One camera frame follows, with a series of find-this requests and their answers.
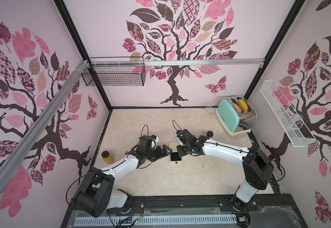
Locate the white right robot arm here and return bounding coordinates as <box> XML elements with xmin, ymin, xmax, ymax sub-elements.
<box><xmin>177</xmin><ymin>129</ymin><xmax>274</xmax><ymax>205</ymax></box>

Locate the black wire basket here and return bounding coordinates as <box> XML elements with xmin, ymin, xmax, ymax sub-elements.
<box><xmin>82</xmin><ymin>57</ymin><xmax>146</xmax><ymax>86</ymax></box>

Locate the small cream square box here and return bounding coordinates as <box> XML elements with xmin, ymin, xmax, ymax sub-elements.
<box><xmin>168</xmin><ymin>142</ymin><xmax>182</xmax><ymax>164</ymax></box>

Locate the mint green toaster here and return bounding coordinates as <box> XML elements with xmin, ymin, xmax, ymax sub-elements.
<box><xmin>215</xmin><ymin>96</ymin><xmax>257</xmax><ymax>136</ymax></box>

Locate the black corner frame post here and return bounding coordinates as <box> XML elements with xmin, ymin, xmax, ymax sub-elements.
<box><xmin>54</xmin><ymin>0</ymin><xmax>113</xmax><ymax>112</ymax></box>

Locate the aluminium rail left wall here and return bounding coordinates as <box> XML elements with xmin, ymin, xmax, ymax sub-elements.
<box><xmin>0</xmin><ymin>60</ymin><xmax>89</xmax><ymax>194</ymax></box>

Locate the white slotted cable duct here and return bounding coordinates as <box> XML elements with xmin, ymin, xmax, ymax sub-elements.
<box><xmin>70</xmin><ymin>214</ymin><xmax>237</xmax><ymax>228</ymax></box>

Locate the yellow jar black lid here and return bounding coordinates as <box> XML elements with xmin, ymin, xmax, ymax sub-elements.
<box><xmin>101</xmin><ymin>151</ymin><xmax>115</xmax><ymax>164</ymax></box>

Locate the aluminium rail back wall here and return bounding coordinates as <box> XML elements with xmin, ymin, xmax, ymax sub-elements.
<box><xmin>91</xmin><ymin>59</ymin><xmax>265</xmax><ymax>67</ymax></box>

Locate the aluminium rail wall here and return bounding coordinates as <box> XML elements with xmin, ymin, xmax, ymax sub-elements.
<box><xmin>0</xmin><ymin>60</ymin><xmax>89</xmax><ymax>194</ymax></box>
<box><xmin>91</xmin><ymin>59</ymin><xmax>265</xmax><ymax>67</ymax></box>

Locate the brown spice jar black lid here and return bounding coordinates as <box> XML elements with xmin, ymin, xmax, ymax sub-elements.
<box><xmin>206</xmin><ymin>131</ymin><xmax>214</xmax><ymax>138</ymax></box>

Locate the black right corner post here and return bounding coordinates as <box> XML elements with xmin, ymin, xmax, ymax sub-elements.
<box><xmin>244</xmin><ymin>0</ymin><xmax>306</xmax><ymax>99</ymax></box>

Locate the white toaster cable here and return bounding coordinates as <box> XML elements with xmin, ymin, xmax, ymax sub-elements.
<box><xmin>205</xmin><ymin>102</ymin><xmax>220</xmax><ymax>118</ymax></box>

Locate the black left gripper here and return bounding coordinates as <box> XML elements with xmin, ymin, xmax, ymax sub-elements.
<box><xmin>144</xmin><ymin>145</ymin><xmax>172</xmax><ymax>162</ymax></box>

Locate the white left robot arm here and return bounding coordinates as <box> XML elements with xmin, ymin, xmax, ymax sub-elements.
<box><xmin>71</xmin><ymin>135</ymin><xmax>172</xmax><ymax>218</ymax></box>

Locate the white wire shelf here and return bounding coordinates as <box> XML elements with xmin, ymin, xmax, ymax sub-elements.
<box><xmin>260</xmin><ymin>79</ymin><xmax>317</xmax><ymax>147</ymax></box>

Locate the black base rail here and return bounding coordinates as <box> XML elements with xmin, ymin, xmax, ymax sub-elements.
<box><xmin>68</xmin><ymin>193</ymin><xmax>294</xmax><ymax>217</ymax></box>

